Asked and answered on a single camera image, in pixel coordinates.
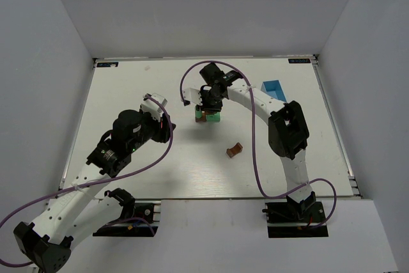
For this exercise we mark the brown arch block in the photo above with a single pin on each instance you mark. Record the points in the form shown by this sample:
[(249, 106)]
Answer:
[(235, 150)]

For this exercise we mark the green small block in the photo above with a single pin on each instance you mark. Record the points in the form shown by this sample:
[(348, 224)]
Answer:
[(198, 113)]

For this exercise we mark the blue corner label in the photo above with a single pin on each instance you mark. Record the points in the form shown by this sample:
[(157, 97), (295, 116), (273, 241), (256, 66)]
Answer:
[(107, 64), (299, 60)]

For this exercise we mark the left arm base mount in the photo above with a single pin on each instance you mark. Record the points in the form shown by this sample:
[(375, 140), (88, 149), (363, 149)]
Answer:
[(142, 222)]

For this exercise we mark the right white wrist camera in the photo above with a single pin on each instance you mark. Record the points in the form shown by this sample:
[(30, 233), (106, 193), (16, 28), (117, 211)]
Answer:
[(191, 96)]

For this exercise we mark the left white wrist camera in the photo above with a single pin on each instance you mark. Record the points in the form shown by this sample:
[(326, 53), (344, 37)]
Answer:
[(151, 107)]

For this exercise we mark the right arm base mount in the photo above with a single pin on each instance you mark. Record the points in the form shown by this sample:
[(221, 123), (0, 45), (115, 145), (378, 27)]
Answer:
[(282, 223)]

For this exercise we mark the brown cube block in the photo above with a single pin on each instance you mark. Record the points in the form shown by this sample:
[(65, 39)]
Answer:
[(202, 119)]

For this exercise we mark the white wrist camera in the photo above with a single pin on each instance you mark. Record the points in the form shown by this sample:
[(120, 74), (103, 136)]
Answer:
[(151, 107), (191, 96)]

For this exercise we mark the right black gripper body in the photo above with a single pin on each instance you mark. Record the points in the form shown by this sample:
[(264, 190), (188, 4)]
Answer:
[(211, 107)]

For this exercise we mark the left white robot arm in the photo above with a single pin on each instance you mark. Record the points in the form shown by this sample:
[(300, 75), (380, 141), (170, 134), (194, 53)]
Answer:
[(46, 240)]

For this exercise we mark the right blue corner label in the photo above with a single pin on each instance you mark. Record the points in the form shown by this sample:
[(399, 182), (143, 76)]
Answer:
[(299, 60)]

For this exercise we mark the left blue corner label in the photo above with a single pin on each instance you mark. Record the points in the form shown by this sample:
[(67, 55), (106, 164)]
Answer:
[(107, 64)]

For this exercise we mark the blue plastic box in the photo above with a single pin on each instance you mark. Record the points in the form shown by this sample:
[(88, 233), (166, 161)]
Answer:
[(273, 89)]

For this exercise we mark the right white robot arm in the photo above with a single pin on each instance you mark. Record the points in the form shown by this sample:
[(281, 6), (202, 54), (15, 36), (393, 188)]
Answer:
[(287, 128)]

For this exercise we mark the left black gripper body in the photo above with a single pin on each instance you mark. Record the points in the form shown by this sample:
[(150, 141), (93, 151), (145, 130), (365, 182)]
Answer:
[(165, 128)]

